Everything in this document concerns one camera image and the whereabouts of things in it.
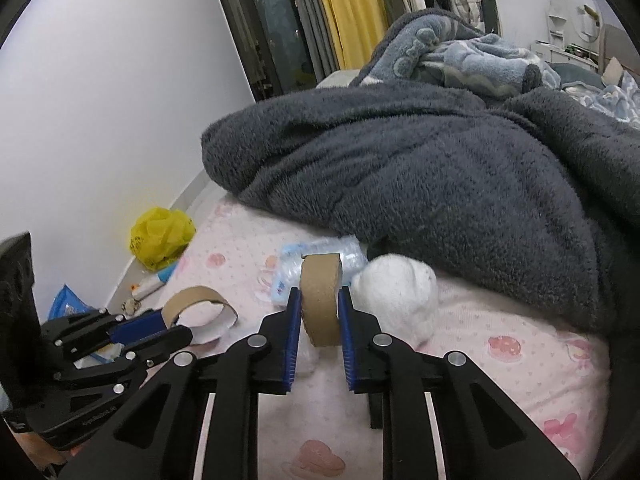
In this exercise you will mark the dark grey fleece blanket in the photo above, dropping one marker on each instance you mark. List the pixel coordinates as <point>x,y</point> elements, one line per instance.
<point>425,170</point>

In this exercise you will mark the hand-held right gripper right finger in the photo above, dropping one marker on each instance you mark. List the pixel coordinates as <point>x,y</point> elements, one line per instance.
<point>347,345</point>

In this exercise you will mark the blue printed packet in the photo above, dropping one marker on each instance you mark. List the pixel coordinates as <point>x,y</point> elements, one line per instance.
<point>67,302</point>

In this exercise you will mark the grey curtain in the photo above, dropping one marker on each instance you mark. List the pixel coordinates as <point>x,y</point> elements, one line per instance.
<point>312,15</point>

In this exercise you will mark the blue plush forked stick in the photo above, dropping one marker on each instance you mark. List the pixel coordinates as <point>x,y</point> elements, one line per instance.
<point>150,287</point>

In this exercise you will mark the white fluffy wad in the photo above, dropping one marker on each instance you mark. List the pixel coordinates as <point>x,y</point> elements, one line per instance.
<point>395,290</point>

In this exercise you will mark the crushed clear plastic bottle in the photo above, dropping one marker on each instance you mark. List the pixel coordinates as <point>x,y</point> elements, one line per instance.
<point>287,270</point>

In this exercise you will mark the white dresser with round mirror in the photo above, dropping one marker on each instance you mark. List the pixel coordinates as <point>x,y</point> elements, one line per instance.
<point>582,15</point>

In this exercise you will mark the yellow curtain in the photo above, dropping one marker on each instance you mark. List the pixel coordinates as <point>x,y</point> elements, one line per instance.
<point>350,10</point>

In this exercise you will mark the yellow plastic bag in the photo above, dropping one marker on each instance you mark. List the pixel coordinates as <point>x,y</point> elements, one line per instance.
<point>160,235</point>

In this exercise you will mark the pink printed bedsheet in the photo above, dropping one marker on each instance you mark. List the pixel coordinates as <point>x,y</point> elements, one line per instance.
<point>480,325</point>

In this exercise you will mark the light blue tissue packet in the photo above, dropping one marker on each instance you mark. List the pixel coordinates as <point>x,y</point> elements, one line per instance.
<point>102,355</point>

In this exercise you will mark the light blue patterned quilt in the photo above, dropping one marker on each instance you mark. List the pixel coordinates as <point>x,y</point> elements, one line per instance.
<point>607,97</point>

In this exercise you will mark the dark framed glass door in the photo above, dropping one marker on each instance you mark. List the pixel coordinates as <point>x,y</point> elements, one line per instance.
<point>270,25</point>

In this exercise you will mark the light blue fleece blanket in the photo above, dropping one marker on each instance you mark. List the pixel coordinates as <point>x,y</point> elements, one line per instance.
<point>475,55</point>

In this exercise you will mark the wide brown cardboard roll core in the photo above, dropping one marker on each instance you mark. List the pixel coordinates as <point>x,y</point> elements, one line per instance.
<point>320,300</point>

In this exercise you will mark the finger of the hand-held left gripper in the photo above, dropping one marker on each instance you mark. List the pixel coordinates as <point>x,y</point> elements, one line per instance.
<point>165,342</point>
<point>135,327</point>

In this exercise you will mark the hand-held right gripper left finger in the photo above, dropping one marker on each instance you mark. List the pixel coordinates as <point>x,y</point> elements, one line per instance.
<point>292,345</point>

